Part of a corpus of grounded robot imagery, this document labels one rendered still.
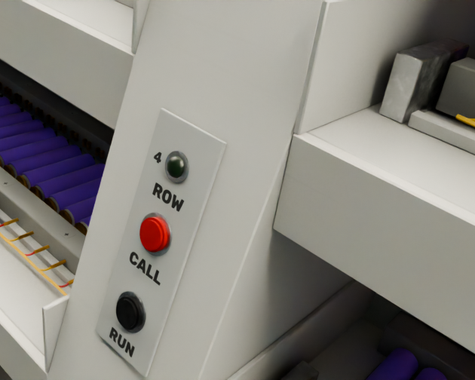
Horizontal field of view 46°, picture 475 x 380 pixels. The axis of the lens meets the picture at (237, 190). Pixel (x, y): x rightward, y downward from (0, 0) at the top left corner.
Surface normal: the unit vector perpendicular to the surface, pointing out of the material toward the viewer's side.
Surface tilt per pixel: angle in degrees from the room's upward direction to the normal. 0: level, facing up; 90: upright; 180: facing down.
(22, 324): 16
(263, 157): 90
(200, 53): 90
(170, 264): 90
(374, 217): 106
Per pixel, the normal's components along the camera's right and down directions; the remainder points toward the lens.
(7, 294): 0.15, -0.84
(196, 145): -0.60, 0.06
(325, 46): 0.73, 0.44
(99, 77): -0.66, 0.30
